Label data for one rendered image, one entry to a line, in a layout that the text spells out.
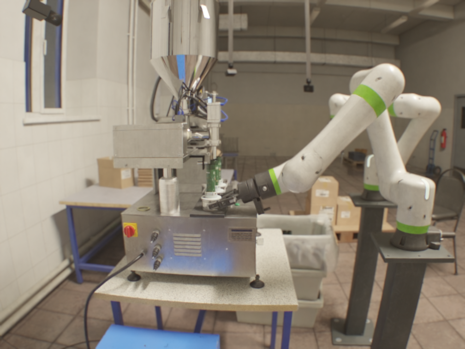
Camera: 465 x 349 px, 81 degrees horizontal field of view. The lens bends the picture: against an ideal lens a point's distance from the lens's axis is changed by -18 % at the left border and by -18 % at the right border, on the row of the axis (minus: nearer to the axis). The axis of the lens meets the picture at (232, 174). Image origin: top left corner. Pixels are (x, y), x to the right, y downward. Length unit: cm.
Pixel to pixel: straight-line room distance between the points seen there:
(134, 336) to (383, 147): 114
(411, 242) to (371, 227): 73
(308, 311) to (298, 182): 135
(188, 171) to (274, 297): 66
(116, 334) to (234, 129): 1054
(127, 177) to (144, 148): 183
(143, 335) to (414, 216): 104
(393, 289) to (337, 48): 1121
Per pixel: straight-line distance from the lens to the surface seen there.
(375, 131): 126
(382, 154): 127
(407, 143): 190
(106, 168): 302
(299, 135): 1158
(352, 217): 388
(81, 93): 369
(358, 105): 103
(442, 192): 331
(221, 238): 115
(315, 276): 204
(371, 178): 184
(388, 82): 107
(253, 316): 227
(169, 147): 113
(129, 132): 117
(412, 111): 168
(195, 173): 145
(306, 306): 215
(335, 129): 101
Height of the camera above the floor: 136
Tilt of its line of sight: 10 degrees down
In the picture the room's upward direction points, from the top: straight up
